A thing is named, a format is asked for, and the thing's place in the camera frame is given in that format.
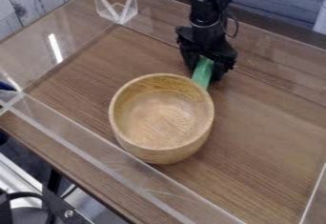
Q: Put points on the clear acrylic tray enclosure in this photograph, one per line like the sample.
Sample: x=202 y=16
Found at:
x=231 y=155

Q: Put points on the green rectangular block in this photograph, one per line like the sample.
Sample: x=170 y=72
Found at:
x=203 y=72

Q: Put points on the brown wooden bowl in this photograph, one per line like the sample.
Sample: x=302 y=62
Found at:
x=162 y=116

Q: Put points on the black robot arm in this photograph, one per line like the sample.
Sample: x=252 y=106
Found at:
x=206 y=12

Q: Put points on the black metal bracket with screw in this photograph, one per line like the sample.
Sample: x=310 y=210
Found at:
x=61 y=213

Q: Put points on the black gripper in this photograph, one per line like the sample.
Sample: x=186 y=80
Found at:
x=207 y=42

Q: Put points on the black table leg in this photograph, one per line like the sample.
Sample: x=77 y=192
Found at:
x=53 y=181

